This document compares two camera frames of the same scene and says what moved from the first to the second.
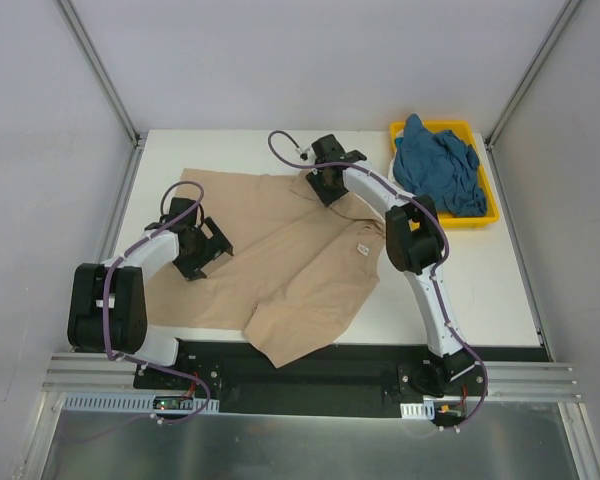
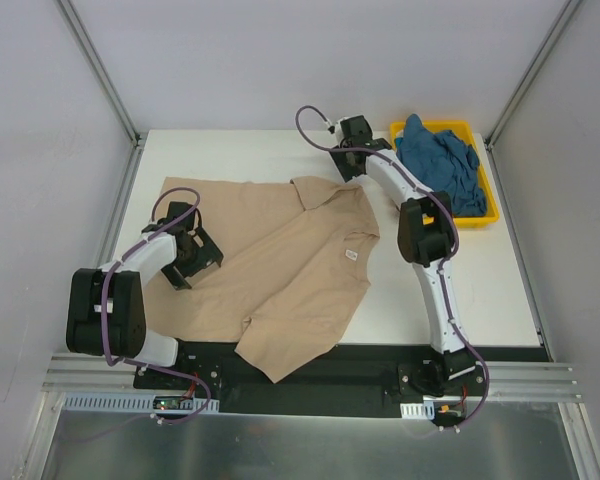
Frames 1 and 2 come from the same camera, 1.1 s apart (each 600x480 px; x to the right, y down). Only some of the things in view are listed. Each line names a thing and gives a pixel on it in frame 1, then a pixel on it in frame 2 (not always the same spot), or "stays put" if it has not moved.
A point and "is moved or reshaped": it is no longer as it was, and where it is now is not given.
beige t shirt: (301, 277) is moved or reshaped
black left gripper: (203, 248) → (195, 260)
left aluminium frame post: (83, 43) stays put
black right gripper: (327, 181) → (344, 163)
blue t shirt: (440, 166) stays put
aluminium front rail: (67, 374) stays put
